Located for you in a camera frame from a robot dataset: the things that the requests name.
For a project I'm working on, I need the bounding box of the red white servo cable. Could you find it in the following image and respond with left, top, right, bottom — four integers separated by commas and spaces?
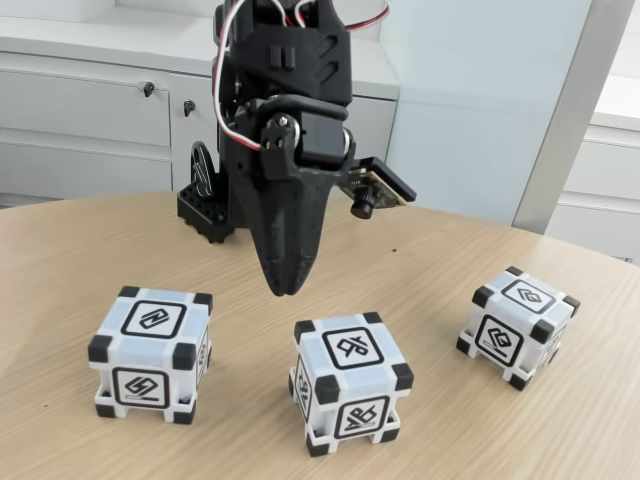
292, 0, 392, 32
208, 0, 265, 151

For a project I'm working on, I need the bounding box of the black disc with white lines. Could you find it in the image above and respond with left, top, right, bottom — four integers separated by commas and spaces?
189, 141, 220, 200

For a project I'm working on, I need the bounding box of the wrist camera module with mount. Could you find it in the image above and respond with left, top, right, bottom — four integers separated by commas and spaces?
343, 156, 419, 220

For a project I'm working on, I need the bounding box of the white cube with X symbol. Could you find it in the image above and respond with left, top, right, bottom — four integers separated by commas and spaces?
288, 312, 415, 459

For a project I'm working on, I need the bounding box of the white cube with diamond symbol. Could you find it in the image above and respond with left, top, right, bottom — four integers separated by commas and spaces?
455, 266, 582, 392

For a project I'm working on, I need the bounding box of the white low cabinet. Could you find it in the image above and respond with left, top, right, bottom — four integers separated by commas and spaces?
544, 74, 640, 264

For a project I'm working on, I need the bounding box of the grey metal frame post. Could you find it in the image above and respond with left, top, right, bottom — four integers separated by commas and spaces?
510, 0, 640, 236

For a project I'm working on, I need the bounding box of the white cube with N symbol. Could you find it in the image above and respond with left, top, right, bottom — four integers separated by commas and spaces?
87, 285, 215, 427

